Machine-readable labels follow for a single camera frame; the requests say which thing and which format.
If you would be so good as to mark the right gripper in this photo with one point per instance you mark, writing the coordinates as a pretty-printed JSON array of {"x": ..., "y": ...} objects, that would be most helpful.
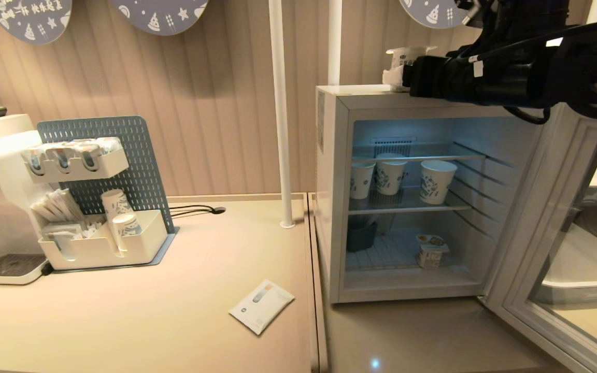
[{"x": 449, "y": 77}]

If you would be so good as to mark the white lidded cup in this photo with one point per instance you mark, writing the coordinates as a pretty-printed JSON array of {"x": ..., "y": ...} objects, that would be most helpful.
[{"x": 407, "y": 53}]

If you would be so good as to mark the printed paper cup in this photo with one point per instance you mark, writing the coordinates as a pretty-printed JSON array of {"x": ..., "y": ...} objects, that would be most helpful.
[
  {"x": 391, "y": 175},
  {"x": 116, "y": 203},
  {"x": 361, "y": 180},
  {"x": 126, "y": 228},
  {"x": 436, "y": 181}
]

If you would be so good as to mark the white mini fridge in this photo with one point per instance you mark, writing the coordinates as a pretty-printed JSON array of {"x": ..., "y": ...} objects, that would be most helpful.
[{"x": 332, "y": 197}]

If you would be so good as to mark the small yogurt cup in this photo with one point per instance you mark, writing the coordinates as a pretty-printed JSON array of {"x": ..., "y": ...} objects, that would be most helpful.
[{"x": 431, "y": 253}]

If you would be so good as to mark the glass fridge door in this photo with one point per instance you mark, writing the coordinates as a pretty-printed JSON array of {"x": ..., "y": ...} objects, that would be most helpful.
[{"x": 563, "y": 233}]

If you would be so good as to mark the dark plastic container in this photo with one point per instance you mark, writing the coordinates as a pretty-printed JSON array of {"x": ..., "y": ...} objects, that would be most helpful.
[{"x": 360, "y": 235}]

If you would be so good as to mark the white flat packet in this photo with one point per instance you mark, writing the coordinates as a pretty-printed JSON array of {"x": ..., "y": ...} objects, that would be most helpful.
[{"x": 261, "y": 305}]

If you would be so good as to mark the blue-grey pegboard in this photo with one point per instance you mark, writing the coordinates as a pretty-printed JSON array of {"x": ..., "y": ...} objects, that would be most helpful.
[{"x": 138, "y": 155}]

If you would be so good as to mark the white organiser bin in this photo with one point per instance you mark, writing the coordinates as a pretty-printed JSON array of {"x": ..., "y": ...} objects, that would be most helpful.
[{"x": 143, "y": 241}]

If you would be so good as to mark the white pegboard shelf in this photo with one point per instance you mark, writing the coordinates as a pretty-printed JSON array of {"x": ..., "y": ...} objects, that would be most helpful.
[{"x": 107, "y": 166}]

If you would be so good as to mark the bundle of paper sachets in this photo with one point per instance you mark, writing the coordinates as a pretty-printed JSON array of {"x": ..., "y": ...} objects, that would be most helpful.
[{"x": 57, "y": 204}]

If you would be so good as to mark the drip tray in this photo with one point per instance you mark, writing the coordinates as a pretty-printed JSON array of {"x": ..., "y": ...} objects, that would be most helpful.
[{"x": 5, "y": 269}]

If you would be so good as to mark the round blue wall decoration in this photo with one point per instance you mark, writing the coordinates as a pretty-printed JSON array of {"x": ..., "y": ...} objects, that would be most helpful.
[
  {"x": 158, "y": 15},
  {"x": 430, "y": 13},
  {"x": 29, "y": 18}
]

